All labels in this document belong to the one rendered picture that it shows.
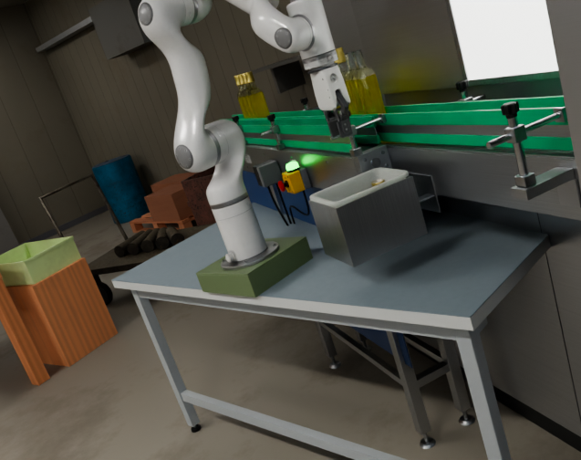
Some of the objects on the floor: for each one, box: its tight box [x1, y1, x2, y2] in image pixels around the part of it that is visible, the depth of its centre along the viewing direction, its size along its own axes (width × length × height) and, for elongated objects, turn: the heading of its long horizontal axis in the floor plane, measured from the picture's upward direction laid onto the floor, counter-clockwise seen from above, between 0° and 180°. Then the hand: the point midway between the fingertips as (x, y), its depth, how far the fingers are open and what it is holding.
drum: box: [92, 154, 150, 225], centre depth 771 cm, size 52×51×76 cm
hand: (339, 128), depth 152 cm, fingers open, 5 cm apart
